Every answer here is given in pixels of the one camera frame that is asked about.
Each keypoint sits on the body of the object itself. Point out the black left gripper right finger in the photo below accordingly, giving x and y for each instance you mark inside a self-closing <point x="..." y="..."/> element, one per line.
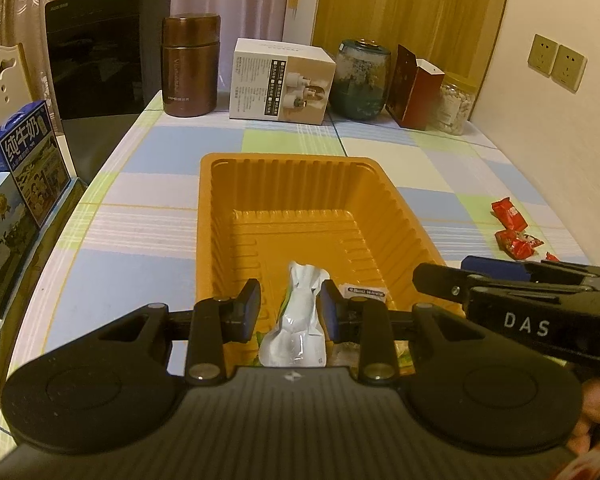
<point x="372" y="375"/>

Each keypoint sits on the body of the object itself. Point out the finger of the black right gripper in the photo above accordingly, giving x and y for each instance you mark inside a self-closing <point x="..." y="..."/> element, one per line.
<point x="532" y="272"/>

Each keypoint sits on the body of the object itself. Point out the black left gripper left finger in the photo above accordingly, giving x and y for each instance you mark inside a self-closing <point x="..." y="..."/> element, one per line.
<point x="216" y="322"/>

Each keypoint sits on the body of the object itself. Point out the white snack packet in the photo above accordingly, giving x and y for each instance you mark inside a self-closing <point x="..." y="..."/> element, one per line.
<point x="297" y="339"/>

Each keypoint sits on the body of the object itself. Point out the small red candy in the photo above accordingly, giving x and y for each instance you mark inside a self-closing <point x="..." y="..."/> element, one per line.
<point x="550" y="257"/>

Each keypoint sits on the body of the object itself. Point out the large red candy packet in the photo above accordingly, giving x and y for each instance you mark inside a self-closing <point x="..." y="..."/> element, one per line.
<point x="509" y="215"/>

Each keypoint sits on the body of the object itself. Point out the orange plastic tray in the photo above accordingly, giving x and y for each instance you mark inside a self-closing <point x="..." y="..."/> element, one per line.
<point x="258" y="213"/>

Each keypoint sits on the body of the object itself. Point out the person's right hand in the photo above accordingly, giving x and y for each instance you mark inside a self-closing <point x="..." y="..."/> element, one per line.
<point x="580" y="439"/>

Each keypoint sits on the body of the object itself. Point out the clear seed snack packet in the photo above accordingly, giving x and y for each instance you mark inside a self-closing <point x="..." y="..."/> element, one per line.
<point x="365" y="321"/>

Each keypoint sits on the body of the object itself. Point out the checkered tablecloth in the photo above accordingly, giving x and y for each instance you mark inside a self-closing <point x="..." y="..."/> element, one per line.
<point x="132" y="237"/>

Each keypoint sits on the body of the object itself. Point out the clear jar of nuts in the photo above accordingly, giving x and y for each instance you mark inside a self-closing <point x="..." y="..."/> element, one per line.
<point x="456" y="98"/>

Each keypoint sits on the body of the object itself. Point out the dark red open box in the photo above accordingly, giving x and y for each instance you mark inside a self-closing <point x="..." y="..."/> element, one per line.
<point x="414" y="90"/>

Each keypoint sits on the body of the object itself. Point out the light blue carton box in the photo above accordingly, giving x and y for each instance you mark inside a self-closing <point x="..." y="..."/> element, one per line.
<point x="17" y="233"/>

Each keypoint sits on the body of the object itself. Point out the green glass jar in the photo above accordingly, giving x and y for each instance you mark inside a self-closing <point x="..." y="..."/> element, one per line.
<point x="360" y="86"/>

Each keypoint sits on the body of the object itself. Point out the white product box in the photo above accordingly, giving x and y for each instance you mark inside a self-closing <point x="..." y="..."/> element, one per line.
<point x="277" y="81"/>

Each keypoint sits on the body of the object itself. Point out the yellow curtain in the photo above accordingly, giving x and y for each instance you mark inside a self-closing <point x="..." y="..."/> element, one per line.
<point x="458" y="36"/>

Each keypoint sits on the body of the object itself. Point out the blue milk carton box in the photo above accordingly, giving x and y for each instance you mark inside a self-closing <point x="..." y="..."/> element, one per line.
<point x="29" y="150"/>

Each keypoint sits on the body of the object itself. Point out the brown metal canister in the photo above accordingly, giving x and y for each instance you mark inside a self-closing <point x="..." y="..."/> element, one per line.
<point x="190" y="54"/>

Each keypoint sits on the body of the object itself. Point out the black appliance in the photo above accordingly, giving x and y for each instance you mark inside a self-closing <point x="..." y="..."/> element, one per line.
<point x="106" y="68"/>

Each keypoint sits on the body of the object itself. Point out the white wooden chair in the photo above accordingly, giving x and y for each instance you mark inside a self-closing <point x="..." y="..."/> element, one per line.
<point x="15" y="88"/>

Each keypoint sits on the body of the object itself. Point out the double wall socket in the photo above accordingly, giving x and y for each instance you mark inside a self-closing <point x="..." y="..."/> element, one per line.
<point x="562" y="64"/>

